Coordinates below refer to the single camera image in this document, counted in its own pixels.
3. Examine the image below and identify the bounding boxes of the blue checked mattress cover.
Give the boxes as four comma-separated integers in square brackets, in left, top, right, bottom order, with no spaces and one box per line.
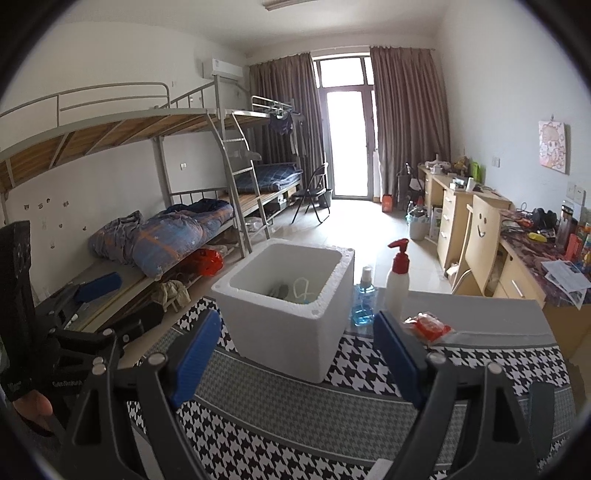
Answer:
[252,162,303,193]

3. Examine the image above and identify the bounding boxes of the blue plaid quilt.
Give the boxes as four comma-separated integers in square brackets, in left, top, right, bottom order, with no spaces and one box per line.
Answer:
[88,199,235,278]

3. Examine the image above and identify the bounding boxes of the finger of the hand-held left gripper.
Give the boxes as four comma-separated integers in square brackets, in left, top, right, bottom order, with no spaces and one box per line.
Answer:
[34,272,123,326]
[51,304,166,352]

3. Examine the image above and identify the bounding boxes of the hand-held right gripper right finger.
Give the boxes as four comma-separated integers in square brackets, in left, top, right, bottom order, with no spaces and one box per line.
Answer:
[372,309,541,480]

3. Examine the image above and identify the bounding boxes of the red packet in clear wrap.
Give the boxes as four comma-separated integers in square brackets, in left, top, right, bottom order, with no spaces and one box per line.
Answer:
[403,311,455,347]

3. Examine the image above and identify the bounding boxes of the white foam box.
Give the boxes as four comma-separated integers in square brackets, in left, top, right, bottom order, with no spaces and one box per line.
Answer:
[211,239,356,384]

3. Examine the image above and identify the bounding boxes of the pink wall poster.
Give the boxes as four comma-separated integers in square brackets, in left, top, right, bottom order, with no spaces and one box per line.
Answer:
[538,121,568,175]

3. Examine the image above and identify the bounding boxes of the person's left hand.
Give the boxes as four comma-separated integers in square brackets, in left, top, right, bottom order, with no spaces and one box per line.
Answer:
[13,390,54,435]

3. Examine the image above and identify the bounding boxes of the brown curtain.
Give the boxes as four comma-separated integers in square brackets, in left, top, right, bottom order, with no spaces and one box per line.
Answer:
[369,45,452,199]
[249,52,326,185]

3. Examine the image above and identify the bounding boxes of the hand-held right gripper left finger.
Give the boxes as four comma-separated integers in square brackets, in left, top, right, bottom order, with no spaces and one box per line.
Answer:
[55,308,223,480]

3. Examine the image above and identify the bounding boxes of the hanging dark clothes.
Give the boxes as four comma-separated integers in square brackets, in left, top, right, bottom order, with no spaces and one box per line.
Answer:
[268,111,301,155]

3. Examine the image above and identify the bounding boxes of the black trolley frame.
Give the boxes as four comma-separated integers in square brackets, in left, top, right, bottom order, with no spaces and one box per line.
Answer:
[396,162,426,204]

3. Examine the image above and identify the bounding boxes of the white air conditioner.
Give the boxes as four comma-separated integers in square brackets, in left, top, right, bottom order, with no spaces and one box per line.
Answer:
[203,58,244,78]

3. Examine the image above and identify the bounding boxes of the ceiling tube light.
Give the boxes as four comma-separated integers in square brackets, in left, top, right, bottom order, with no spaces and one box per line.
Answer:
[262,0,324,10]

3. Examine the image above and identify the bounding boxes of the white bucket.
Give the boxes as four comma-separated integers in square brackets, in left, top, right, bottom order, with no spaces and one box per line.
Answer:
[406,205,430,241]

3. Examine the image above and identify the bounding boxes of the white pump bottle red top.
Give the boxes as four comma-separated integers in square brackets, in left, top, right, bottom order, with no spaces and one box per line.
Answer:
[385,239,411,324]

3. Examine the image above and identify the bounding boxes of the printed paper sheets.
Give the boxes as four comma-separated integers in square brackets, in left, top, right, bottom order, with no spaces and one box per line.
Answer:
[540,259,591,308]

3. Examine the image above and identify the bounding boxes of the dark patterned desk cloth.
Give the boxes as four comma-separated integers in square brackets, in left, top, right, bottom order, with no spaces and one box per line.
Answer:
[501,217,591,308]

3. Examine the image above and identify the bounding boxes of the houndstooth patterned mat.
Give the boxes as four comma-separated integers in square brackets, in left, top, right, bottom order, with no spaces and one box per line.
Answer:
[127,291,578,480]

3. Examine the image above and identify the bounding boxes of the wooden desk with patterned cloth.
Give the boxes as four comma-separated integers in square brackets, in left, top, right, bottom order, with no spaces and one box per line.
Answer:
[485,208,591,361]

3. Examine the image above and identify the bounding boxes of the wooden chair with smiley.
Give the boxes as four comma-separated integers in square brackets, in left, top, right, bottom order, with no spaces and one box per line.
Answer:
[451,194,504,296]

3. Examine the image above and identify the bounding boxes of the light wooden desk with drawers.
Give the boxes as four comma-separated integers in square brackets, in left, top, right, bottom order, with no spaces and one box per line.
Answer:
[418,164,513,271]

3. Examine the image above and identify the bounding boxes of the white foam net ring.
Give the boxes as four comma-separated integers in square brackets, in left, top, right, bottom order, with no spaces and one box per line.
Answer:
[292,277,320,304]

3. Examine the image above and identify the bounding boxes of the black folding chair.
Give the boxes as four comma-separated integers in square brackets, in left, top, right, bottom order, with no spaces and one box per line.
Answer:
[291,162,332,225]

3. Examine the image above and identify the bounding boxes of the blue liquid spray bottle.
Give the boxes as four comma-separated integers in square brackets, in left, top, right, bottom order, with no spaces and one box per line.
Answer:
[352,266,377,328]

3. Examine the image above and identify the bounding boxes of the glass balcony door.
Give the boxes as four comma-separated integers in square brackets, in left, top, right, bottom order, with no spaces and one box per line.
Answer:
[311,53,379,201]

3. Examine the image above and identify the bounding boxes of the grey metal bunk bed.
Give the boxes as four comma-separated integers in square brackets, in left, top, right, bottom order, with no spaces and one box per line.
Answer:
[215,74,306,232]
[0,82,273,324]

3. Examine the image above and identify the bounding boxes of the beige crumpled cloth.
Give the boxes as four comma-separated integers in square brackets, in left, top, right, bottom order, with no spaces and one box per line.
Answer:
[150,279,191,310]

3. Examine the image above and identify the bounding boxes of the row of toiletry bottles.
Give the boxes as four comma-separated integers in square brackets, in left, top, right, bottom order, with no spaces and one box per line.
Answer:
[556,200,591,268]

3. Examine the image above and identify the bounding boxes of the red plastic bag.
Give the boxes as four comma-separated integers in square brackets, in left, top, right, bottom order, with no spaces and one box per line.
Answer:
[194,248,225,277]

